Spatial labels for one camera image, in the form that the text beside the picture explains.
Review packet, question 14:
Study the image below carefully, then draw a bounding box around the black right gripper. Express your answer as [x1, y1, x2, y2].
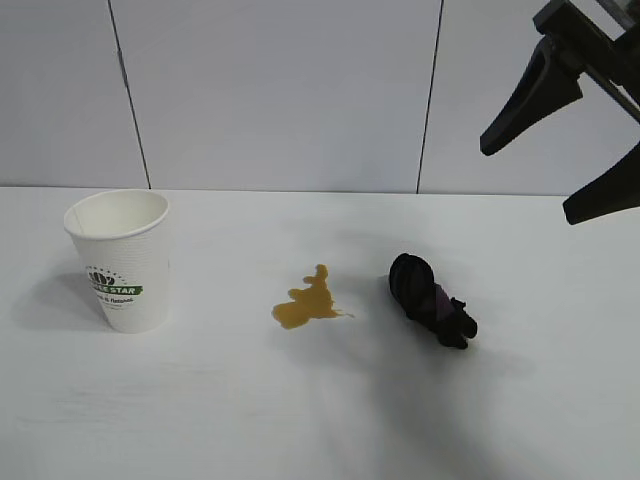
[479, 0, 640, 158]

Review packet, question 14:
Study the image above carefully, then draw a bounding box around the black and purple cloth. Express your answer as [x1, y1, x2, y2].
[388, 253, 479, 350]

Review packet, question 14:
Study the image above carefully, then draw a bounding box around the white paper cup green logo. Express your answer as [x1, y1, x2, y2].
[62, 189, 171, 335]

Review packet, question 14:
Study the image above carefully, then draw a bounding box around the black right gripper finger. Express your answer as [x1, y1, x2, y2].
[562, 158, 640, 227]

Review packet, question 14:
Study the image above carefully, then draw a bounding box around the brown liquid spill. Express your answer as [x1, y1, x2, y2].
[271, 263, 356, 332]

